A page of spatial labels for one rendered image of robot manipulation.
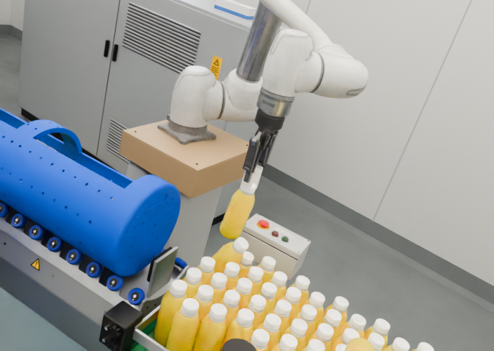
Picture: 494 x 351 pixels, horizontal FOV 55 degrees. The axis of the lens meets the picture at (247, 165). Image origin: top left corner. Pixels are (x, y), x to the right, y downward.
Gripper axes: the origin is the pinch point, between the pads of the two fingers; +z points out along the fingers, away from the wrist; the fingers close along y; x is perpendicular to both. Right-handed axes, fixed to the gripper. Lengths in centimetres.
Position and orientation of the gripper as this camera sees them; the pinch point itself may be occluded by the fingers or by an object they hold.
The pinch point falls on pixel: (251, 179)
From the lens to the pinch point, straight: 131.2
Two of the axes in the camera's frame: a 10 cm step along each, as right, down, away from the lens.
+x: 8.5, 4.1, -3.3
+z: -2.6, 8.7, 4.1
